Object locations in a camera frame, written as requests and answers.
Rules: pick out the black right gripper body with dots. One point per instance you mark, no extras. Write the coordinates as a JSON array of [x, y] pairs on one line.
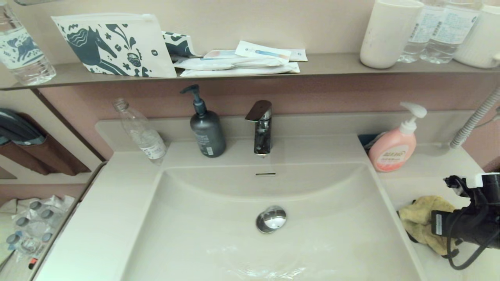
[[457, 224]]

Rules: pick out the yellow cloth with black trim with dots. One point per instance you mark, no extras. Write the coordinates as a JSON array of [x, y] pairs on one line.
[[416, 222]]

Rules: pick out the chrome faucet with lever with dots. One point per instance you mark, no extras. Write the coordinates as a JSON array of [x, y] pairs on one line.
[[263, 136]]

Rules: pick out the white sink basin vanity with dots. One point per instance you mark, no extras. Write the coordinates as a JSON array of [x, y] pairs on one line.
[[195, 234]]

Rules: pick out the pink hand soap pump bottle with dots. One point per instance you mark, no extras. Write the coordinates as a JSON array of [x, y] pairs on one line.
[[392, 150]]

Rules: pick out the dark blue small object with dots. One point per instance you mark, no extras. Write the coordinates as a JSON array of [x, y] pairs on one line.
[[366, 140]]

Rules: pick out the clear water bottle white label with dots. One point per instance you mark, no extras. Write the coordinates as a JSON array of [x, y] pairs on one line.
[[447, 35], [413, 48]]

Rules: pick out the chrome drain stopper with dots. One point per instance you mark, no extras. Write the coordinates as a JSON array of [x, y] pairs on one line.
[[271, 219]]

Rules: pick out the ribbed white cup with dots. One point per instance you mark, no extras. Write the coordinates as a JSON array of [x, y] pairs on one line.
[[480, 39]]

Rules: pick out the small white sachet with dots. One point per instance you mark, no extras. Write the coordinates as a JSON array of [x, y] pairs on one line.
[[300, 54]]

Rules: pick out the white packet with blue stripe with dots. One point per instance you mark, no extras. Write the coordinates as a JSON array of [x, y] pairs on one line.
[[263, 50]]

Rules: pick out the dark grey pump bottle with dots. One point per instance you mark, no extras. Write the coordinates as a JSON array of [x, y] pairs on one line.
[[208, 134]]

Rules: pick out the flat long white packet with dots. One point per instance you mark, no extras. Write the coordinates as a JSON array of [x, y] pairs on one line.
[[240, 71]]

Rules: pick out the long white wrapped packet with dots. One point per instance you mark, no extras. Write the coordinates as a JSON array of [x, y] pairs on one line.
[[228, 62]]

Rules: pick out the pale pink blue packet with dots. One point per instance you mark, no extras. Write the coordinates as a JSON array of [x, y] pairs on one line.
[[218, 53]]

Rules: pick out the empty clear plastic bottle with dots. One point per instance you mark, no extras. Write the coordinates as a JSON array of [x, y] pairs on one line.
[[145, 138]]

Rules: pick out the folded white blue print pouch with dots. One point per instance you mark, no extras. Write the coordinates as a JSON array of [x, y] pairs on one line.
[[179, 43]]

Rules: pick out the white pouch blue horse print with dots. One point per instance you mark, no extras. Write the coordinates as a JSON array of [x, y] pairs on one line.
[[121, 47]]

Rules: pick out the plastic-wrapped water bottle pack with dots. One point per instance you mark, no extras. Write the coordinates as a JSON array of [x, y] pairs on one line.
[[35, 226]]

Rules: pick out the small red black item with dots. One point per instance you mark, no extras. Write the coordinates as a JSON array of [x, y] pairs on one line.
[[33, 263]]

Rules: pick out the dark grey hair dryer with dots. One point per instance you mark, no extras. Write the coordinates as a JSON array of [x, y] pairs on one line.
[[15, 128]]

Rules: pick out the water bottle with blue label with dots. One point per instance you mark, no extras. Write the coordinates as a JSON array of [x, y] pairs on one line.
[[25, 58]]

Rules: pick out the grey wall shelf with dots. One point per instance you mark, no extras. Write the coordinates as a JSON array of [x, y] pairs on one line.
[[332, 62]]

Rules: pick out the brown wall holder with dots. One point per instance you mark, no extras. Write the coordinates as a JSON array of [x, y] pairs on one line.
[[58, 156]]

